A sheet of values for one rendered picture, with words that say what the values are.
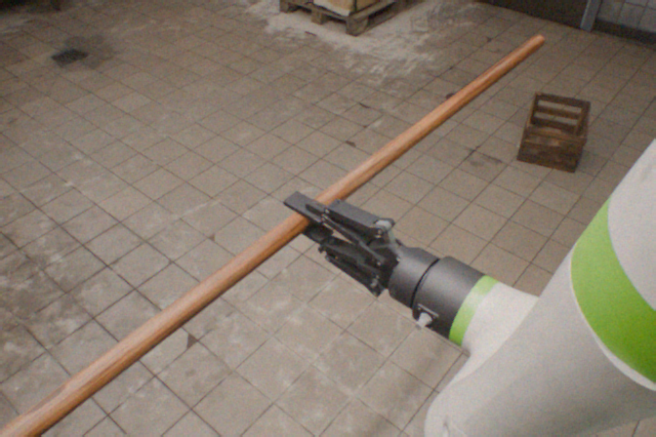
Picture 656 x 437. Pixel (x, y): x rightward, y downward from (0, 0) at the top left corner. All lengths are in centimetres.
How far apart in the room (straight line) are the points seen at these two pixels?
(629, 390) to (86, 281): 230
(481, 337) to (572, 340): 31
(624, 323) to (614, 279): 2
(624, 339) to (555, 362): 6
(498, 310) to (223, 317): 166
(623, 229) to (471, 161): 274
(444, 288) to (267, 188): 215
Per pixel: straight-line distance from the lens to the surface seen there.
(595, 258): 30
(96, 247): 262
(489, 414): 46
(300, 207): 76
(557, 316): 34
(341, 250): 75
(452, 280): 65
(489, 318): 63
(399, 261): 67
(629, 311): 29
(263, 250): 71
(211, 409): 198
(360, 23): 429
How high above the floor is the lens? 171
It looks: 43 degrees down
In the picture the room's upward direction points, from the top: straight up
